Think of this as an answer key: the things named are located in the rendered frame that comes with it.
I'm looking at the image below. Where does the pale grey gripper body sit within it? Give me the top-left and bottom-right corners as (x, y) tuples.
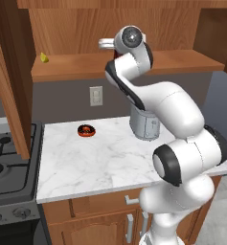
(98, 36), (117, 50)

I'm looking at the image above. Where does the open wooden cabinet door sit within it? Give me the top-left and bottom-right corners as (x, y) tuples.
(0, 0), (36, 161)
(193, 7), (227, 79)

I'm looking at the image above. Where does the yellow lemon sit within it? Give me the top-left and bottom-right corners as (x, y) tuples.
(39, 52), (51, 64)

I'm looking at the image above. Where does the red and black donut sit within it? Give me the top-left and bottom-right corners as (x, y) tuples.
(77, 123), (97, 139)

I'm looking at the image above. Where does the grey cylindrical appliance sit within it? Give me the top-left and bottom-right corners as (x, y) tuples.
(128, 104), (161, 142)

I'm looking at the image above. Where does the wooden drawer front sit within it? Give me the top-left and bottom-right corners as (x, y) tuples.
(69, 188), (146, 219)

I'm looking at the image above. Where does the grey gas stove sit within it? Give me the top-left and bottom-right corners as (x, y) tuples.
(0, 97), (46, 245)

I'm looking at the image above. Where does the wooden wall cabinet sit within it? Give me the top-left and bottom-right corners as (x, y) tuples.
(16, 0), (227, 84)

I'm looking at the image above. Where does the white wall outlet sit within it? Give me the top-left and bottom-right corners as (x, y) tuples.
(89, 85), (104, 107)

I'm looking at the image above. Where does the silver drawer handle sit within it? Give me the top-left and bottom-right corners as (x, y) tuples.
(124, 194), (141, 206)

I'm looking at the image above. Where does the silver cabinet door handle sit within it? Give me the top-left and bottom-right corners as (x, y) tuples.
(125, 212), (135, 245)
(139, 210), (150, 237)

